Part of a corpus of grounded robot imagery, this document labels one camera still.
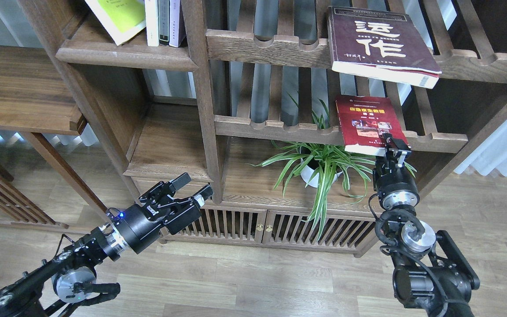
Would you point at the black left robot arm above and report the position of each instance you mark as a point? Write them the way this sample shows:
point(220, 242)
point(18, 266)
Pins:
point(68, 281)

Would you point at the yellow green book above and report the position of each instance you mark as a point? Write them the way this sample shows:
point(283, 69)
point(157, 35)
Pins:
point(122, 19)

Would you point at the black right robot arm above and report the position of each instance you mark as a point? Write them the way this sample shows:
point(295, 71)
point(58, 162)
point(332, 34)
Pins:
point(430, 272)

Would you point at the wooden side table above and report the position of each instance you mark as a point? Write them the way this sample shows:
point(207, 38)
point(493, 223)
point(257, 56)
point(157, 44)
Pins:
point(46, 181)

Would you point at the wooden bookshelf unit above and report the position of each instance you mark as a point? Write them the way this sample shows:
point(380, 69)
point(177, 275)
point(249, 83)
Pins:
point(251, 74)

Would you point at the white plant pot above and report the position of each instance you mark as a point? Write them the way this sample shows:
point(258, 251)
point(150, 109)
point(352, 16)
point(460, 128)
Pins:
point(313, 172)

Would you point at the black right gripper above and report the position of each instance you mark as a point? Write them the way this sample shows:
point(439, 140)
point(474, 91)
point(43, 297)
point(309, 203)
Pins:
point(392, 181)

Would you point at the dark grey upright book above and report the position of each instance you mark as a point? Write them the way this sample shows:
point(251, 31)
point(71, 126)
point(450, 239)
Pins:
point(163, 21)

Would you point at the dark maroon large book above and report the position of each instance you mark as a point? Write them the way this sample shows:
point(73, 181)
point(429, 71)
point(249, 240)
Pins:
point(381, 45)

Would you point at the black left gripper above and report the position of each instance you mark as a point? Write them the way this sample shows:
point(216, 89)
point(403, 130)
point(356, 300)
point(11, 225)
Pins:
point(138, 226)

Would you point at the red paperback book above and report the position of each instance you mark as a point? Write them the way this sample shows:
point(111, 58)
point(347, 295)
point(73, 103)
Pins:
point(363, 121)

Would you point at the green spider plant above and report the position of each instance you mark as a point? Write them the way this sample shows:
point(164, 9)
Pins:
point(292, 153)

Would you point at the lilac upright book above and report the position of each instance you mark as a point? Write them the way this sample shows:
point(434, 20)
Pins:
point(177, 32)

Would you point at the white upright book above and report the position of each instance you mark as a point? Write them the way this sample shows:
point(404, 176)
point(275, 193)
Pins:
point(152, 24)

